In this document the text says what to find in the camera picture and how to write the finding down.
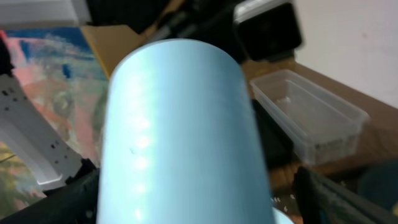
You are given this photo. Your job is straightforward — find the clear plastic bin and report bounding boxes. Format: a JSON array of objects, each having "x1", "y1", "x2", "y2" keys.
[{"x1": 250, "y1": 70, "x2": 369, "y2": 166}]

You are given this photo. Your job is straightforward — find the light blue plastic cup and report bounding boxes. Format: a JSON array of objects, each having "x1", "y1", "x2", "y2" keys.
[{"x1": 97, "y1": 39, "x2": 274, "y2": 224}]

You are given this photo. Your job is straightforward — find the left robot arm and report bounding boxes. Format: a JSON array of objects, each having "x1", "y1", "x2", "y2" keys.
[{"x1": 1, "y1": 74, "x2": 82, "y2": 190}]

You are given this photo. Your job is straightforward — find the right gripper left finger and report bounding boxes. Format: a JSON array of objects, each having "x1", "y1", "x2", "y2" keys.
[{"x1": 1, "y1": 169, "x2": 100, "y2": 224}]

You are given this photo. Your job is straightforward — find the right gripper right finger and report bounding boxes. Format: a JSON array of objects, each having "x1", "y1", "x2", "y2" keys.
[{"x1": 292, "y1": 167, "x2": 397, "y2": 224}]

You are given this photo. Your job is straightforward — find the black waste tray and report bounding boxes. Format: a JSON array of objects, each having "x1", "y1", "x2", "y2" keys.
[{"x1": 233, "y1": 0, "x2": 303, "y2": 62}]

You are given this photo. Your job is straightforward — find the light blue rice bowl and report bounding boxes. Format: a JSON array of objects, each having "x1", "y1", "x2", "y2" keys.
[{"x1": 272, "y1": 207, "x2": 294, "y2": 224}]

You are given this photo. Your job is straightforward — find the dark blue plate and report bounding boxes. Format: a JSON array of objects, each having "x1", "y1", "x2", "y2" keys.
[{"x1": 358, "y1": 159, "x2": 397, "y2": 215}]

